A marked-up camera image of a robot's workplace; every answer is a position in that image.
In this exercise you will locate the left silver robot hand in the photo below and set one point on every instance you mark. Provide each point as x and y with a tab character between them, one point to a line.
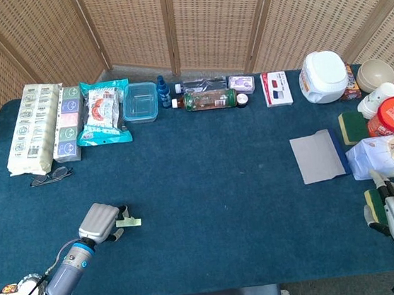
98	221

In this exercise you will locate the green sticky notes pad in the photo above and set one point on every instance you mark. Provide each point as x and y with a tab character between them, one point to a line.
134	223

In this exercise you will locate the green yellow sponge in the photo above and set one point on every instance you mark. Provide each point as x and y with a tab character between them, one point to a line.
353	128
376	202

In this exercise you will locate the white blue plastic bag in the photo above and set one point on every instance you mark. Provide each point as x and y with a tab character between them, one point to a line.
390	154

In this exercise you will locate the teal snack bag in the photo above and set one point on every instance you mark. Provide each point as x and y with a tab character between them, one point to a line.
103	138

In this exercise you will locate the pastel tissue packs bundle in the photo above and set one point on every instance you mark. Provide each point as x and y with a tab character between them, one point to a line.
69	133

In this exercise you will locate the clear wrapped snack pack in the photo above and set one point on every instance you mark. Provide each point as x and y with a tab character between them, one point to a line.
101	108

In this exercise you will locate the cream plastic wrapped pack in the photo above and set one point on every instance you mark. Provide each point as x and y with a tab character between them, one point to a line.
31	130

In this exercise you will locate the blue carpet table cover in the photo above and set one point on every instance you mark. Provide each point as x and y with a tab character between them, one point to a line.
201	154

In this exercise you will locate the clear plastic food container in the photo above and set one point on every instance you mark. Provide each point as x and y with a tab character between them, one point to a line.
140	104

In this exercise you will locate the blue spray bottle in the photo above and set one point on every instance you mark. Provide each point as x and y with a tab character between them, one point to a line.
163	94

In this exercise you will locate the orange carton box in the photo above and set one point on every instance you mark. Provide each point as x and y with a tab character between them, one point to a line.
352	87

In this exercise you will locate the beige bowl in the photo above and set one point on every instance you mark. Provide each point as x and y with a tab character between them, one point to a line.
375	73

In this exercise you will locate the green tea bottle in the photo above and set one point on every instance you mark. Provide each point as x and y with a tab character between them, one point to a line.
206	100

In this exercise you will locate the white detergent jug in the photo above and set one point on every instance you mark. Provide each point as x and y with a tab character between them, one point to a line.
324	76

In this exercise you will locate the white box red blue print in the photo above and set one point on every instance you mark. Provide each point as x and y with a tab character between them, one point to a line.
276	90

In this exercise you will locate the small black jar white lid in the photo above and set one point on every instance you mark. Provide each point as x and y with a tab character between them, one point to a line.
242	100

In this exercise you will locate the purple wipes box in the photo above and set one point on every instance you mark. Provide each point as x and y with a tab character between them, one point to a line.
242	83

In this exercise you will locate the wicker folding screen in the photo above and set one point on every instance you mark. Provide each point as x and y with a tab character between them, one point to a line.
203	18

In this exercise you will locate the black frame eyeglasses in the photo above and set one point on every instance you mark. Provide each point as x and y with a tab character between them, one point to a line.
57	174

